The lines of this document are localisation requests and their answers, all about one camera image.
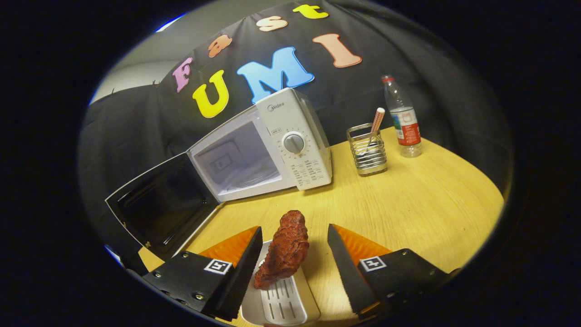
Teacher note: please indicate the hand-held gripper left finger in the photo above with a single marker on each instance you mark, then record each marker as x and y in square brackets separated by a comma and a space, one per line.
[240, 272]

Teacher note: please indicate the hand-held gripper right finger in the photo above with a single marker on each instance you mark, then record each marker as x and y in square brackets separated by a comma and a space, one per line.
[347, 268]

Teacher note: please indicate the brown roasted meat piece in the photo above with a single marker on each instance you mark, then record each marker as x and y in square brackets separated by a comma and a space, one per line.
[283, 250]

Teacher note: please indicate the white toaster oven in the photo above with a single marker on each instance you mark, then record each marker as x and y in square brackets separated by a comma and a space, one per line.
[308, 168]

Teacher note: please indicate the white ridged plastic tray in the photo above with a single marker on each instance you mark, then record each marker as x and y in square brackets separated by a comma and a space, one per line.
[281, 304]

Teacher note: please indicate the clear plastic water bottle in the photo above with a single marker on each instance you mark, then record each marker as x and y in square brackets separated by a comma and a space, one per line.
[406, 127]

